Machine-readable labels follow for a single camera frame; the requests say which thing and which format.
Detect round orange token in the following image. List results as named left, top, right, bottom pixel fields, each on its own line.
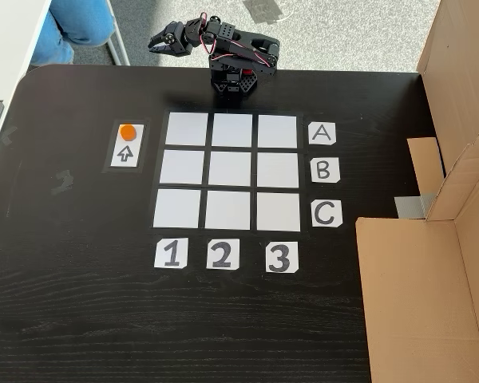
left=118, top=123, right=137, bottom=143

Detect white nine-square grid sheet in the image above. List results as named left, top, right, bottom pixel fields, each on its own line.
left=151, top=110, right=304, bottom=233

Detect white metal table leg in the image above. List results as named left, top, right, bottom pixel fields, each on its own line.
left=102, top=0, right=131, bottom=67

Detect grey floor tape patch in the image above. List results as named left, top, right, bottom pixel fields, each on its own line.
left=242, top=0, right=285, bottom=26

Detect person's leg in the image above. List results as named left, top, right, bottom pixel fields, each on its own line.
left=30, top=0, right=117, bottom=67

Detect white arrow paper sheet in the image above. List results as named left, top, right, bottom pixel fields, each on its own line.
left=110, top=123, right=145, bottom=168

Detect white desk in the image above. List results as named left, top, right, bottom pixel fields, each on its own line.
left=0, top=0, right=53, bottom=173

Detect paper sheet letter A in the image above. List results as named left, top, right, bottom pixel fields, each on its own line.
left=307, top=122, right=337, bottom=146

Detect clear tape scraps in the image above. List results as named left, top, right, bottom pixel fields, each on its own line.
left=50, top=169, right=75, bottom=196

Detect clear tape piece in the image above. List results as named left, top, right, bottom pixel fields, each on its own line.
left=0, top=125, right=19, bottom=147

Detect paper sheet letter B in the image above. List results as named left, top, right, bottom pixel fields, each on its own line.
left=310, top=157, right=341, bottom=184

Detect paper sheet number 1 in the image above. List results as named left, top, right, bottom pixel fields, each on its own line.
left=153, top=237, right=189, bottom=270

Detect paper sheet number 2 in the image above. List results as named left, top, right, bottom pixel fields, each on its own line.
left=205, top=239, right=241, bottom=271

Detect paper sheet letter C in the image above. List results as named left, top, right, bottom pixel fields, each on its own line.
left=311, top=200, right=343, bottom=228

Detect paper sheet number 3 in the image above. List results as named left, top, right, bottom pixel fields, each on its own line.
left=265, top=241, right=299, bottom=274

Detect brown cardboard box panel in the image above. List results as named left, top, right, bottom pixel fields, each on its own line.
left=354, top=143, right=479, bottom=383
left=406, top=0, right=479, bottom=221

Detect grey duct tape strip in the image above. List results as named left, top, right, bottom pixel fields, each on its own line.
left=394, top=192, right=439, bottom=220

